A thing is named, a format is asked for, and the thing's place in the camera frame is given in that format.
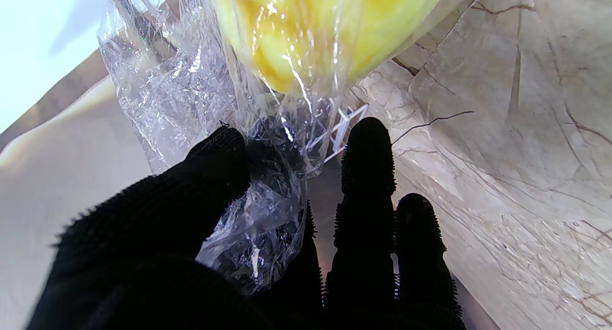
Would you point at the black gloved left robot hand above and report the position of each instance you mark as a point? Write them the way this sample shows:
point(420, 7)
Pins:
point(143, 253)

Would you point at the clear plastic bread bag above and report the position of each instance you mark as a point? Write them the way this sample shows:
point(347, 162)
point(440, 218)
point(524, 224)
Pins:
point(167, 81)

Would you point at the yellow melon bread bun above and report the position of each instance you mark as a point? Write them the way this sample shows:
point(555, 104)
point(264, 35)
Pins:
point(311, 33)

